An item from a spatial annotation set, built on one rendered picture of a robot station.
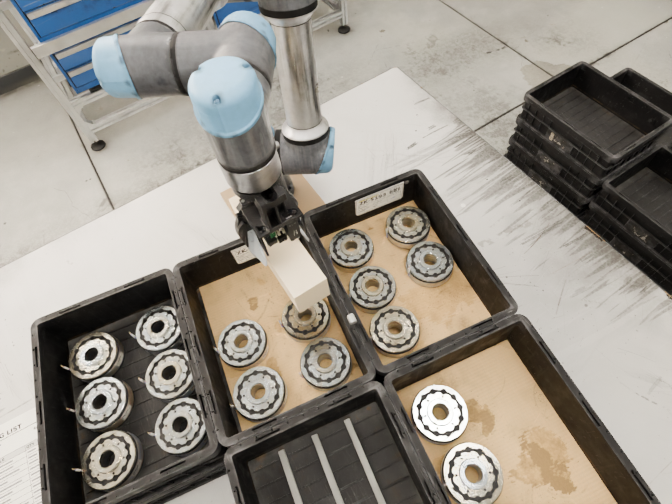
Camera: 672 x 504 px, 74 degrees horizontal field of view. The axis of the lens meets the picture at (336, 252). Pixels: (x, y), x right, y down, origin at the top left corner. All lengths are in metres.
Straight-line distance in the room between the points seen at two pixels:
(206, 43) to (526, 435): 0.83
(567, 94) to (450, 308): 1.25
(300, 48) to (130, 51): 0.44
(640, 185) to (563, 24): 1.61
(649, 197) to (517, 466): 1.26
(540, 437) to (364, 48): 2.51
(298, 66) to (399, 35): 2.15
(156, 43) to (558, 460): 0.91
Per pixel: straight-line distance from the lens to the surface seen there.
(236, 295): 1.04
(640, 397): 1.20
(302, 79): 1.02
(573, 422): 0.95
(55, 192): 2.79
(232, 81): 0.49
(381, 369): 0.83
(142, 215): 1.44
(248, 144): 0.52
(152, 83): 0.62
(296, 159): 1.12
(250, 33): 0.60
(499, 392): 0.96
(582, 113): 1.98
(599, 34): 3.32
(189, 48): 0.60
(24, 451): 1.30
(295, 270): 0.72
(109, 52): 0.64
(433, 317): 0.98
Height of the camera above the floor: 1.73
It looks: 59 degrees down
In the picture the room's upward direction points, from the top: 9 degrees counter-clockwise
